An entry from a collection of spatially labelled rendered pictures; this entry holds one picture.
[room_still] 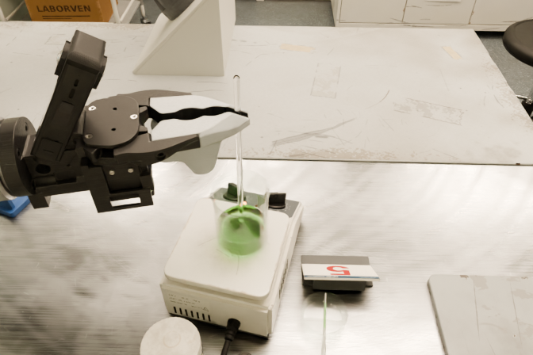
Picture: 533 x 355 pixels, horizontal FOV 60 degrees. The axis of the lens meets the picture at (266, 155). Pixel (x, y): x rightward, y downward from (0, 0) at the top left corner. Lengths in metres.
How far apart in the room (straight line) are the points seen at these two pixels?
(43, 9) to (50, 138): 2.45
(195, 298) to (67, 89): 0.27
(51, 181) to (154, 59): 0.56
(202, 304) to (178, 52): 0.56
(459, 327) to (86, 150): 0.45
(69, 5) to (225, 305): 2.41
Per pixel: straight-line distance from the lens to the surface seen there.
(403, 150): 0.82
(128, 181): 0.44
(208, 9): 0.91
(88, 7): 2.77
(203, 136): 0.41
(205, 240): 0.55
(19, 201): 0.78
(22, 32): 1.27
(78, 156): 0.42
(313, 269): 0.60
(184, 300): 0.55
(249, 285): 0.51
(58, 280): 0.67
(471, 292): 0.65
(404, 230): 0.69
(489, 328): 0.63
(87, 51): 0.38
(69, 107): 0.40
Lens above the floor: 1.42
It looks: 42 degrees down
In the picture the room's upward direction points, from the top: straight up
